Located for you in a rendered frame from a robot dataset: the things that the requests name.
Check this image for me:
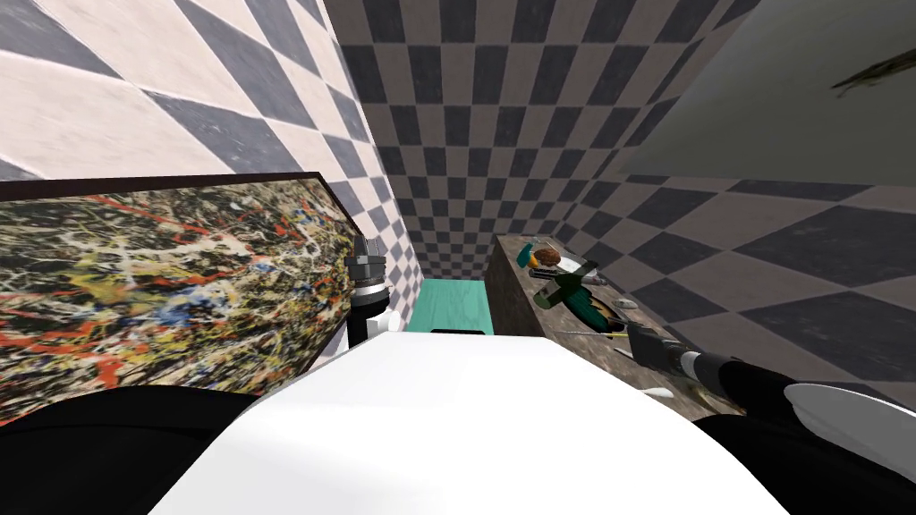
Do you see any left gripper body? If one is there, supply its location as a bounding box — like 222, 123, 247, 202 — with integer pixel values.
344, 235, 389, 290

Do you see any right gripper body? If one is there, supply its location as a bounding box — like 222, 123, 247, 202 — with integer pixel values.
627, 323, 687, 374

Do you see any teal and orange bowl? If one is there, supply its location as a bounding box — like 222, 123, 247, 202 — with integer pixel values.
566, 294, 630, 336

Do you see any dark green bottle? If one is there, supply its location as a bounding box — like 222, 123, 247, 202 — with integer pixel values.
533, 274, 597, 310

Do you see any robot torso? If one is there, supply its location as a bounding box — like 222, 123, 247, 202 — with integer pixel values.
146, 327, 790, 515

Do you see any abstract splatter painting dark frame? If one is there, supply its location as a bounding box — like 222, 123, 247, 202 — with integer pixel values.
0, 171, 368, 425

